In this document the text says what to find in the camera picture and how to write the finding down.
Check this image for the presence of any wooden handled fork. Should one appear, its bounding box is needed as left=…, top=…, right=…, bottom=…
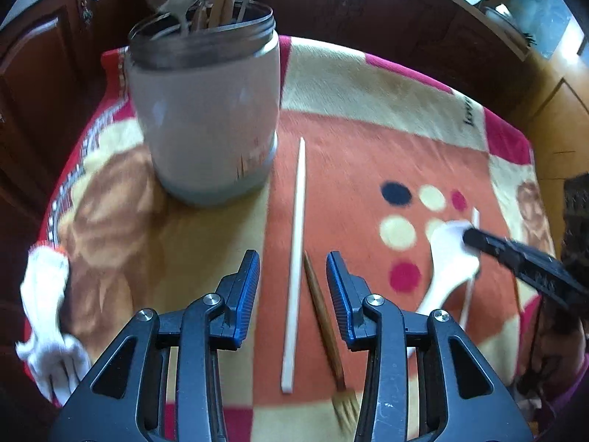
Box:
left=302, top=250, right=361, bottom=430

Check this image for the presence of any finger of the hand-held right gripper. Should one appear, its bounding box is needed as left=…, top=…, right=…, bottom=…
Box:
left=462, top=226, right=522, bottom=269

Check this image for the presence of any light wooden cabinet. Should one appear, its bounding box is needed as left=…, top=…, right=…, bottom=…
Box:
left=525, top=39, right=589, bottom=182

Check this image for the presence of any long white chopstick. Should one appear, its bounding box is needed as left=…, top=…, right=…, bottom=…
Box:
left=459, top=207, right=480, bottom=329
left=280, top=137, right=307, bottom=395

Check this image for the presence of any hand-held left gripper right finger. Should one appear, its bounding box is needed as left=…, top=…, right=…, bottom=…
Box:
left=326, top=251, right=535, bottom=442

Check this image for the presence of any printed blanket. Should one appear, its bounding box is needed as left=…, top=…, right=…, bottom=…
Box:
left=28, top=34, right=555, bottom=442

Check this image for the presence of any pale bowl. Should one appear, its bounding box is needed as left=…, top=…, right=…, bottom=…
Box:
left=482, top=4, right=514, bottom=26

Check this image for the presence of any white utensil holder jar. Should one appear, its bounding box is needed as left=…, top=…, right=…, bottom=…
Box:
left=126, top=2, right=281, bottom=206

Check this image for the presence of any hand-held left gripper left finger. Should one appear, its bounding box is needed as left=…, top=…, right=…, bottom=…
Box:
left=48, top=249, right=261, bottom=442

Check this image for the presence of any white plastic spoon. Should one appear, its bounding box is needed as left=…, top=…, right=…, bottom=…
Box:
left=416, top=220, right=482, bottom=317

